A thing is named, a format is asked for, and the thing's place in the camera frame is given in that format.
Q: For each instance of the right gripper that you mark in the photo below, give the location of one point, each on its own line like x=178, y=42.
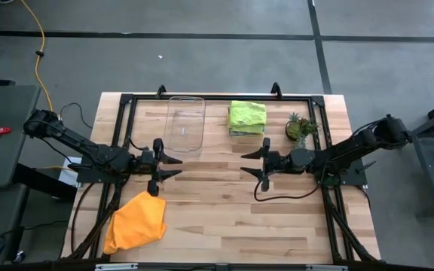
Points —
x=277, y=162

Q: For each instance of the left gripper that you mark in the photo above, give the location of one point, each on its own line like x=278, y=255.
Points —
x=151, y=163

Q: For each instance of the grey microfiber towel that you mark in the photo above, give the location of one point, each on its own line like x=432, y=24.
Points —
x=235, y=133

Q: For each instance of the lime green microfiber towel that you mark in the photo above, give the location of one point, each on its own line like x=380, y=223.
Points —
x=247, y=114

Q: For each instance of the orange microfiber towel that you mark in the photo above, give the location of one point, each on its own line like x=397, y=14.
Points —
x=134, y=226

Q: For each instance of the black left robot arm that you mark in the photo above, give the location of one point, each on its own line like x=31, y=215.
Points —
x=104, y=156

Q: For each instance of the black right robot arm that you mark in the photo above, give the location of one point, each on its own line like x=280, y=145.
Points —
x=345, y=154

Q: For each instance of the clear plastic bin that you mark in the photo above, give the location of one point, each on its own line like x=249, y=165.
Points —
x=183, y=124

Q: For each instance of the succulent in black pot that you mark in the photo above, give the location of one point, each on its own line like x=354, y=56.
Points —
x=296, y=128

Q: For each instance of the white paper sheet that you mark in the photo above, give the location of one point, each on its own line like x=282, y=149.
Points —
x=66, y=177

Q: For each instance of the grey side table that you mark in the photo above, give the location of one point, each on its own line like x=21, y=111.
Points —
x=10, y=169

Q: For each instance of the black aluminium table frame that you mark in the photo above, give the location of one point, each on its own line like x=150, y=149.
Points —
x=220, y=98

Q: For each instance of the black frame clamp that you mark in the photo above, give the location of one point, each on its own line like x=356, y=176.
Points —
x=276, y=91
x=161, y=92

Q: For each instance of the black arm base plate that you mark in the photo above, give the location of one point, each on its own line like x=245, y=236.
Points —
x=89, y=177
x=352, y=177

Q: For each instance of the silver frame bracket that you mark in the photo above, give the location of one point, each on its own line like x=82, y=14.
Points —
x=326, y=268
x=115, y=267

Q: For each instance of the grey metal desk frame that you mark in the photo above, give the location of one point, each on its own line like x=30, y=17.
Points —
x=431, y=169

